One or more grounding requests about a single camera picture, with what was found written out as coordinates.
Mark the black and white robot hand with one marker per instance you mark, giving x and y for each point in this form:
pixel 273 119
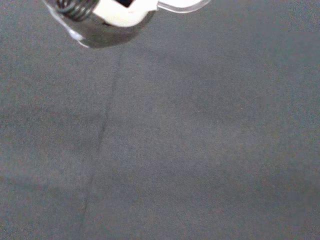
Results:
pixel 120 17

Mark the black bench cloth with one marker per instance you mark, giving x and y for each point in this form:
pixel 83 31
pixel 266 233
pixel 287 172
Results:
pixel 175 137

